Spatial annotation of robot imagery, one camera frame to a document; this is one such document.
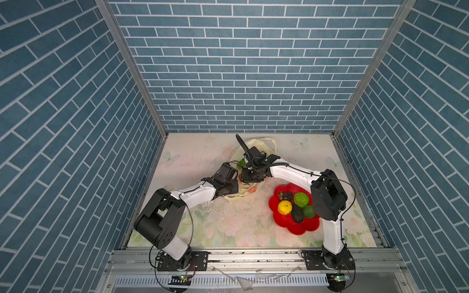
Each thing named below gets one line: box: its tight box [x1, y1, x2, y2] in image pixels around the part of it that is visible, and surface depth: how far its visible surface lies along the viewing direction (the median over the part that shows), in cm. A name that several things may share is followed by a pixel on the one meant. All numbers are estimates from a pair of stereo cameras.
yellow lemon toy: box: [277, 200, 293, 216], surface depth 86 cm
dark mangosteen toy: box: [277, 191, 294, 202], surface depth 90 cm
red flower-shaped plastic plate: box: [268, 183, 320, 236], surface depth 86 cm
